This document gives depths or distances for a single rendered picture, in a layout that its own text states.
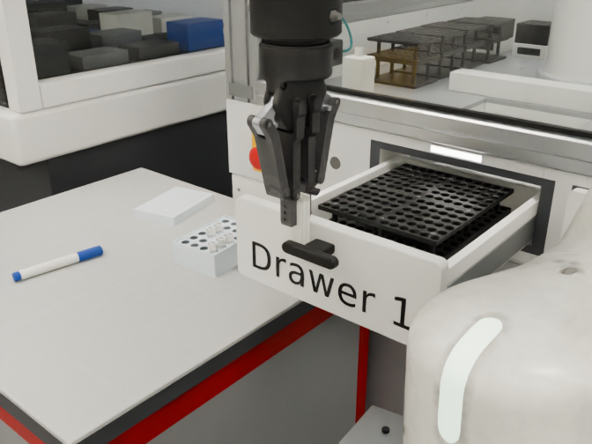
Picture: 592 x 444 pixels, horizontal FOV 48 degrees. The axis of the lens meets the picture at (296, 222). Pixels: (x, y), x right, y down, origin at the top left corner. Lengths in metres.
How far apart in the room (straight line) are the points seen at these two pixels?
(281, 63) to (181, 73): 0.97
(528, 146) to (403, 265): 0.32
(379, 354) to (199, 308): 0.41
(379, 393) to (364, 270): 0.56
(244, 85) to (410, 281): 0.62
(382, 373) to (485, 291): 0.81
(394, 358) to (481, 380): 0.83
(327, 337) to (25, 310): 0.44
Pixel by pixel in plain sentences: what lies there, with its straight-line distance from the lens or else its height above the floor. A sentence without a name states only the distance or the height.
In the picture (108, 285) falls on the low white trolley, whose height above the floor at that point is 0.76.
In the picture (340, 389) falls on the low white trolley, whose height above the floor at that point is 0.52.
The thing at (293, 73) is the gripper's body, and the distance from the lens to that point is 0.66.
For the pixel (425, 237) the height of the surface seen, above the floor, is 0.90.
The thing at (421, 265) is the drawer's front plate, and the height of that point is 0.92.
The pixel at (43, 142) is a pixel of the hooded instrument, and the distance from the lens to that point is 1.43.
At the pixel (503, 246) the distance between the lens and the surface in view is 0.88.
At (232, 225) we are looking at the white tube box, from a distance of 1.09.
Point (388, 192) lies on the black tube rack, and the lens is 0.94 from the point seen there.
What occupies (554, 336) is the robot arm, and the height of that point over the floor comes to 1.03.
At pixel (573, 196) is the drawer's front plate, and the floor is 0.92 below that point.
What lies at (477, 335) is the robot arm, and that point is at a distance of 0.39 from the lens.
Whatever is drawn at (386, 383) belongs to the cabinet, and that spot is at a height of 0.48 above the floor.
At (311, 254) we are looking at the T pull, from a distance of 0.73.
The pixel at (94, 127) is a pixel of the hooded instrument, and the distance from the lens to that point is 1.49.
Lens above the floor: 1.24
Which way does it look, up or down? 24 degrees down
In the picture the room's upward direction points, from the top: straight up
